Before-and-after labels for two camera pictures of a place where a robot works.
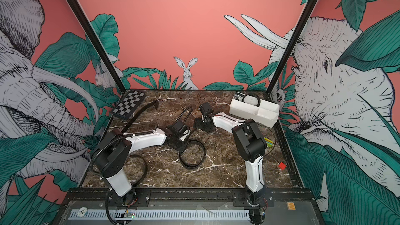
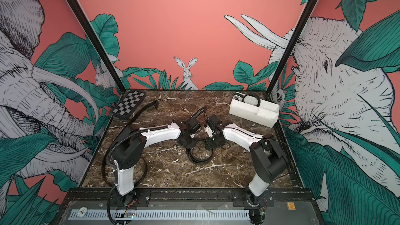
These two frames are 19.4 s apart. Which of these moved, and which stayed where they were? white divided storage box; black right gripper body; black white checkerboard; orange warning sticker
Moved: black right gripper body
Stayed: black white checkerboard; orange warning sticker; white divided storage box
